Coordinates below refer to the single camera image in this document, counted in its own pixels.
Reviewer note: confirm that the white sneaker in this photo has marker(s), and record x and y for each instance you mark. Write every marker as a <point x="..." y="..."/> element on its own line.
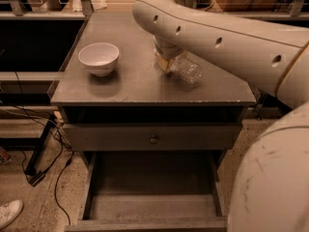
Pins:
<point x="9" y="212"/>

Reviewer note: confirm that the white ceramic bowl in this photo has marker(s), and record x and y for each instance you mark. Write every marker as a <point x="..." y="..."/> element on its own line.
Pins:
<point x="99" y="59"/>

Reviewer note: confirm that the black metal stand leg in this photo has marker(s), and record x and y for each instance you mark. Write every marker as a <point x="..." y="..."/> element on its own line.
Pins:
<point x="34" y="176"/>

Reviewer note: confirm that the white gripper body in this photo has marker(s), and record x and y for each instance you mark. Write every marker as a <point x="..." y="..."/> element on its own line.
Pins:
<point x="169" y="52"/>

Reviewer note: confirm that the open middle drawer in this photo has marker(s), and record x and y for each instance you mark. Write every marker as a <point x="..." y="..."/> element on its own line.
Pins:
<point x="151" y="192"/>

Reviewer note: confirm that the closed top drawer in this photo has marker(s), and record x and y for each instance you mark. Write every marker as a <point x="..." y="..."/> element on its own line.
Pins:
<point x="101" y="137"/>

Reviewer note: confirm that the grey wooden cabinet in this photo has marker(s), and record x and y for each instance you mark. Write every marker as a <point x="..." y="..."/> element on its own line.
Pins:
<point x="138" y="92"/>

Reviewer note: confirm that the round metal drawer knob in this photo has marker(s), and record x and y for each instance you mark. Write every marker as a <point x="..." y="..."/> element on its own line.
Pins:
<point x="153" y="139"/>

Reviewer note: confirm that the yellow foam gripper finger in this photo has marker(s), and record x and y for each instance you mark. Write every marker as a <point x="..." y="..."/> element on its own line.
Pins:
<point x="164" y="64"/>

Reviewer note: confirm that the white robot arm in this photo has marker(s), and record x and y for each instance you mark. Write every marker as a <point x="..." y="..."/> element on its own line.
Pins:
<point x="271" y="189"/>

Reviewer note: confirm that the clear plastic water bottle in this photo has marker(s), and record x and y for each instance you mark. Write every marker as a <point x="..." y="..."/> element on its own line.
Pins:
<point x="186" y="70"/>

